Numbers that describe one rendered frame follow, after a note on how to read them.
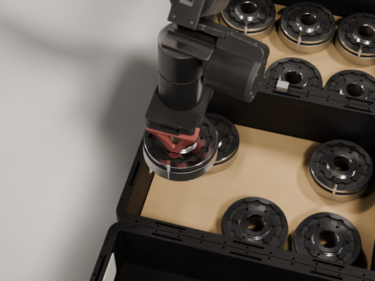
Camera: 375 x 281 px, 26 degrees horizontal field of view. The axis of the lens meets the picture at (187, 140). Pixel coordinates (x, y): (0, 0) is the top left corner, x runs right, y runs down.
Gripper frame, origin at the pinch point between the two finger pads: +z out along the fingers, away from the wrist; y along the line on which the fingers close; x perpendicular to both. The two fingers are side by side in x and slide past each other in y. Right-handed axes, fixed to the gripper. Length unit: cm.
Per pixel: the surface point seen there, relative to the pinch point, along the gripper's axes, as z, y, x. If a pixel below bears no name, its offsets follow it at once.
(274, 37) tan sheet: 23.3, 41.1, -6.4
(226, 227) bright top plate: 19.2, -1.9, -8.4
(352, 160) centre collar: 18.6, 15.4, -24.7
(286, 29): 20.0, 40.9, -8.4
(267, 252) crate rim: 12.1, -7.8, -15.4
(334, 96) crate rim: 12.6, 22.6, -19.4
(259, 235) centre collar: 18.6, -2.1, -13.6
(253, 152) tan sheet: 22.7, 14.8, -8.8
